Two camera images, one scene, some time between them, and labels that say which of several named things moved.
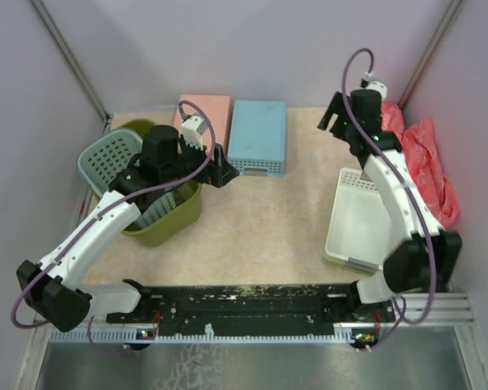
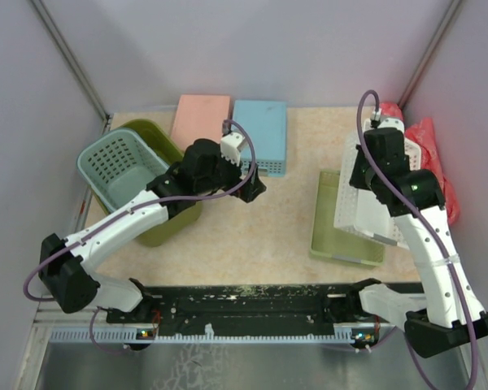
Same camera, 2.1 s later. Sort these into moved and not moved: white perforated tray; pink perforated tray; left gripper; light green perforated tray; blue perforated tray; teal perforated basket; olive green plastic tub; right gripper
Moved: left gripper; white perforated tray; light green perforated tray; right gripper
Not moved: blue perforated tray; olive green plastic tub; pink perforated tray; teal perforated basket
